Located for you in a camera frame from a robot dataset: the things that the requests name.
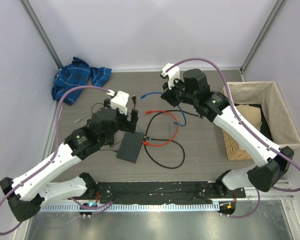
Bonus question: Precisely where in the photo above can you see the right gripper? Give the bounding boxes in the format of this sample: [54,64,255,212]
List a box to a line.
[162,76,198,108]

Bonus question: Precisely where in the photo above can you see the black ethernet cable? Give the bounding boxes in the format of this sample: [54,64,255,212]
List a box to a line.
[144,109,203,170]

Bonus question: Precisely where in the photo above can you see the black network switch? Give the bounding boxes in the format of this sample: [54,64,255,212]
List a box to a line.
[116,132,145,164]

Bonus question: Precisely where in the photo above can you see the blue ethernet cable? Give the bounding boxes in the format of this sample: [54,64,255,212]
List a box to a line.
[139,91,188,127]

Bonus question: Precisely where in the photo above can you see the red ethernet cable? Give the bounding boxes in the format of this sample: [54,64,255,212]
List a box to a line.
[142,109,180,147]

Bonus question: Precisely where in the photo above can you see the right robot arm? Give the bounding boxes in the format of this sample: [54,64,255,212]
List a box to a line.
[160,68,294,198]

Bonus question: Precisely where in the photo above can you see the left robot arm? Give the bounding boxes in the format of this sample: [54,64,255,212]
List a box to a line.
[0,99,139,222]

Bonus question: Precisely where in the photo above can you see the blue plaid cloth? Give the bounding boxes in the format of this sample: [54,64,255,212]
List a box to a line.
[51,57,112,102]

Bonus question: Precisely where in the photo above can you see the beige cap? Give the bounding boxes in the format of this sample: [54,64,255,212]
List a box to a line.
[236,104,262,131]

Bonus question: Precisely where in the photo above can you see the wicker basket with liner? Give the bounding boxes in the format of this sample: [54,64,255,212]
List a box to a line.
[228,81,300,150]

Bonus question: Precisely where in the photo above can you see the black garment in basket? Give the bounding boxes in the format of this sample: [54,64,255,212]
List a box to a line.
[256,104,273,141]

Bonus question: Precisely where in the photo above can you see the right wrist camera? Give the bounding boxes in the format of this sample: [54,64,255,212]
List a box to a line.
[160,63,180,90]

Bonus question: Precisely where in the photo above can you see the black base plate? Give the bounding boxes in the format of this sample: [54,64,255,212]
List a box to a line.
[67,180,247,205]

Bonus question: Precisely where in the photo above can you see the slotted cable duct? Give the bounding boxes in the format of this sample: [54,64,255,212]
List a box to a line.
[40,201,220,213]

